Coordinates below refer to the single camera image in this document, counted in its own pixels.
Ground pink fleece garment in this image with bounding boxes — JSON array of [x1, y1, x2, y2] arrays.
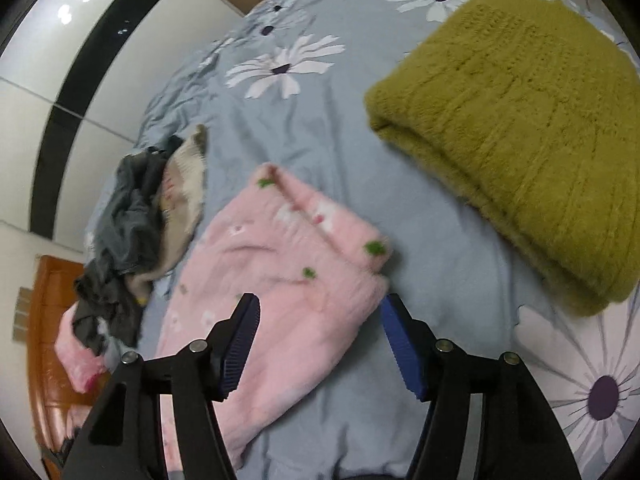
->
[[155, 162, 393, 472]]

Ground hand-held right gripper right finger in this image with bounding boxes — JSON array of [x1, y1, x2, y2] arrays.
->
[[380, 292, 583, 480]]

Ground dark olive sweatshirt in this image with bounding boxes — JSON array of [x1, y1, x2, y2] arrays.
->
[[72, 260, 147, 357]]

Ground pink floral pillow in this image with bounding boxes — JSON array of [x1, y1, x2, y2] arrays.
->
[[54, 300, 115, 395]]

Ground white black wardrobe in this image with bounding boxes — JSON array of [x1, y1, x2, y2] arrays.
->
[[0, 0, 247, 256]]

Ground beige wall panels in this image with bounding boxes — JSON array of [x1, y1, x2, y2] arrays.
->
[[12, 287, 37, 347]]

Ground olive green knit sweater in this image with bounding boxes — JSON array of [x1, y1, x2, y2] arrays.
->
[[363, 0, 640, 317]]

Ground grey fleece garment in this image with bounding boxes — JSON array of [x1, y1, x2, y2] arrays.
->
[[92, 135, 186, 283]]

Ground beige fuzzy sweater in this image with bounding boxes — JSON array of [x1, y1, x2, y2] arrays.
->
[[131, 124, 210, 297]]

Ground wooden bed headboard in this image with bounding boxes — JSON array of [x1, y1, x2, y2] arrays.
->
[[27, 255, 117, 480]]

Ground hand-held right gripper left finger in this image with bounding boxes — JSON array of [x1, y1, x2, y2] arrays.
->
[[62, 292, 262, 480]]

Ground blue floral duvet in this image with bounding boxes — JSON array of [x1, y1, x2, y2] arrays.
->
[[82, 0, 640, 480]]

